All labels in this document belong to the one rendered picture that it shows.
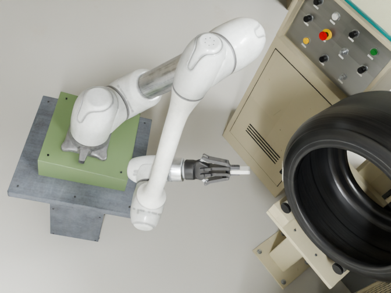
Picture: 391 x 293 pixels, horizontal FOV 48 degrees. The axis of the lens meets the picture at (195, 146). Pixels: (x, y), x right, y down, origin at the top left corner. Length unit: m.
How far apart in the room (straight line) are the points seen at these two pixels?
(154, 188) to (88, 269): 1.04
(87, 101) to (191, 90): 0.51
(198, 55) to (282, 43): 1.23
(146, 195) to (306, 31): 1.23
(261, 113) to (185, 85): 1.44
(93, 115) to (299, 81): 1.15
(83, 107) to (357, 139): 0.92
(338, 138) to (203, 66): 0.46
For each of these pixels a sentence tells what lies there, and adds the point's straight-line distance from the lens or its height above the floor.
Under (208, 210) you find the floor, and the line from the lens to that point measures 2.63.
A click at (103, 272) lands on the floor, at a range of 2.37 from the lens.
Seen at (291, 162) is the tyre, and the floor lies 1.14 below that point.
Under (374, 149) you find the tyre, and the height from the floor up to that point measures 1.42.
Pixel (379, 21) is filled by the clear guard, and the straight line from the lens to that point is 2.03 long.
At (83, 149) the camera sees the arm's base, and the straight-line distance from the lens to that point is 1.75.
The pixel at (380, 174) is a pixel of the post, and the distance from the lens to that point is 1.85.
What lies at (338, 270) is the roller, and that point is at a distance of 1.70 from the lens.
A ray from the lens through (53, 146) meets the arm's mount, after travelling 1.79.
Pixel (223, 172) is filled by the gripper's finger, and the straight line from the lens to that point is 1.59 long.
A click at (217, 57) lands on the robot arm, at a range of 1.14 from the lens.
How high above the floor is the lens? 2.25
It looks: 52 degrees down
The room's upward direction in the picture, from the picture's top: 25 degrees clockwise
